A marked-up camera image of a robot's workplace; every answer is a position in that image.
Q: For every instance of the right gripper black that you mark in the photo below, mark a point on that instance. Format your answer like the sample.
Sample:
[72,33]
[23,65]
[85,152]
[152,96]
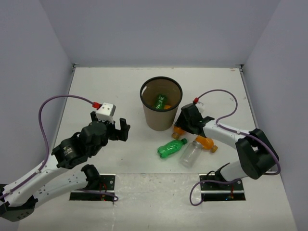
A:
[181,122]

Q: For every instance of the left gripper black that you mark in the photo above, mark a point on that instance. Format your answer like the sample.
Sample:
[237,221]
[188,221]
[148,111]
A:
[121,134]

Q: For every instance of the orange bottle with label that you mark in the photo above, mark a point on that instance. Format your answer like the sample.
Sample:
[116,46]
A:
[177,132]

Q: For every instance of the clear plastic bottle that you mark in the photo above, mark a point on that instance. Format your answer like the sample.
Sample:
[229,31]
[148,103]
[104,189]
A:
[191,154]

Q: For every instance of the green bottle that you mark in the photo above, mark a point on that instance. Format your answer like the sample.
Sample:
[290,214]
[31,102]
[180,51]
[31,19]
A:
[160,102]
[171,147]

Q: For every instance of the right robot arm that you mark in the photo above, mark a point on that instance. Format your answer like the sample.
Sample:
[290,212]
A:
[256,156]

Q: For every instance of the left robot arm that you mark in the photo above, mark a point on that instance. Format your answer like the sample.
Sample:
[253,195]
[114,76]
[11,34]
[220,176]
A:
[65,170]

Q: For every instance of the brown cardboard bin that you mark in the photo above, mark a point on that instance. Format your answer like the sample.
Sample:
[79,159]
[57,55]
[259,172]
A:
[160,120]

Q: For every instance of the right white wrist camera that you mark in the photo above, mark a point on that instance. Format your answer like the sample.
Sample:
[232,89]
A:
[198,104]

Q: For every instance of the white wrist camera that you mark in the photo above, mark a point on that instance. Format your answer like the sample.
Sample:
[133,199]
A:
[198,104]
[106,112]

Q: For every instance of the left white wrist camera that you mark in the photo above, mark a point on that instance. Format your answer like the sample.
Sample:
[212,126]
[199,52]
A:
[106,112]

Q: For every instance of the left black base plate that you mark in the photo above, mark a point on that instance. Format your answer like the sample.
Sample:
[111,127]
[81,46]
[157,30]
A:
[104,188]

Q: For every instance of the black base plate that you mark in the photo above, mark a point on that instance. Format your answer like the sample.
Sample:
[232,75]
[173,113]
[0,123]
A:
[222,192]
[104,188]

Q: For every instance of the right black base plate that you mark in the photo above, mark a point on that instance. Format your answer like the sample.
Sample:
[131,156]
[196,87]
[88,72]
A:
[222,192]

